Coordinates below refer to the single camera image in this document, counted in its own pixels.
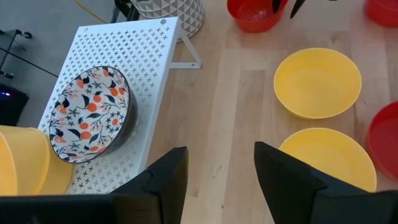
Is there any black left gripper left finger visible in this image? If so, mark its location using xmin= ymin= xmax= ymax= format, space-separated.
xmin=111 ymin=146 xmax=190 ymax=224

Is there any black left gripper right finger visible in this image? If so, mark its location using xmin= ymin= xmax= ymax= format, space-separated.
xmin=254 ymin=142 xmax=371 ymax=224

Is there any red plastic mini bowl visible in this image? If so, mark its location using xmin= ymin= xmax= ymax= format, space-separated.
xmin=226 ymin=0 xmax=289 ymax=34
xmin=364 ymin=0 xmax=398 ymax=28
xmin=366 ymin=101 xmax=398 ymax=181

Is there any yellow plastic mini bowl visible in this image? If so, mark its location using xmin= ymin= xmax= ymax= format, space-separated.
xmin=273 ymin=47 xmax=363 ymax=121
xmin=0 ymin=124 xmax=75 ymax=197
xmin=279 ymin=127 xmax=378 ymax=193

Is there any black floral patterned bowl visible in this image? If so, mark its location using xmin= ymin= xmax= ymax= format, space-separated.
xmin=48 ymin=65 xmax=139 ymax=165

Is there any grey triangle patterned plant pot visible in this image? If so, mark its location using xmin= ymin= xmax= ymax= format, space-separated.
xmin=130 ymin=0 xmax=206 ymax=40

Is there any white perforated metal rack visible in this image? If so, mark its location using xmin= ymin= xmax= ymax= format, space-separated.
xmin=37 ymin=16 xmax=202 ymax=195

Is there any black box with purple light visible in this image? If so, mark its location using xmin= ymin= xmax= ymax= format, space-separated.
xmin=0 ymin=83 xmax=30 ymax=127

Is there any black metal table frame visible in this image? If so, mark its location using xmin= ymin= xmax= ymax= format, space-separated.
xmin=109 ymin=0 xmax=141 ymax=24

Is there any black wire stand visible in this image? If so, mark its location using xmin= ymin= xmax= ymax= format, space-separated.
xmin=0 ymin=29 xmax=34 ymax=79

